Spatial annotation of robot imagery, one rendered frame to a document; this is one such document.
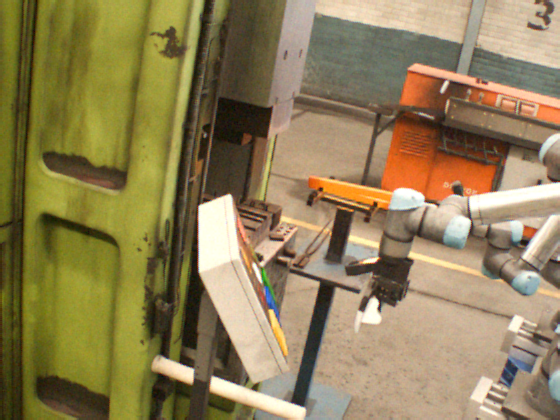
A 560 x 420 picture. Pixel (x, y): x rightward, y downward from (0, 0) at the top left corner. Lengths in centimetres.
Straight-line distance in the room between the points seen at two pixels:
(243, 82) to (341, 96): 790
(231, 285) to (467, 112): 414
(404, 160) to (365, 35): 429
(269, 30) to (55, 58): 56
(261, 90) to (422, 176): 387
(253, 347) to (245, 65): 76
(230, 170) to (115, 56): 74
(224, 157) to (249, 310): 105
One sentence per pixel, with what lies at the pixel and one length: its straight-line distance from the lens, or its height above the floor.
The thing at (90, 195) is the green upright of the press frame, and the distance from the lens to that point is 161.
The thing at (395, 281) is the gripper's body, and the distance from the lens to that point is 146.
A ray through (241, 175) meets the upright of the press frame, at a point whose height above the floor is 103.
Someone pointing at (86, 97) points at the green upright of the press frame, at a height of 133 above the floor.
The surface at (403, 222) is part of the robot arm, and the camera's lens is 140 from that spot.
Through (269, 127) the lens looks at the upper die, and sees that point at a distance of 168.
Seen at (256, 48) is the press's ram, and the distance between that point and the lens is 162.
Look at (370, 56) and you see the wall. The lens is 938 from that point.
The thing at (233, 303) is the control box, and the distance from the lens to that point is 116.
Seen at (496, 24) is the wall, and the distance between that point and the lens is 928.
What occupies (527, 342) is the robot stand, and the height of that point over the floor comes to 75.
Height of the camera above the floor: 167
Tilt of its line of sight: 20 degrees down
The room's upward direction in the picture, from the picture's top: 11 degrees clockwise
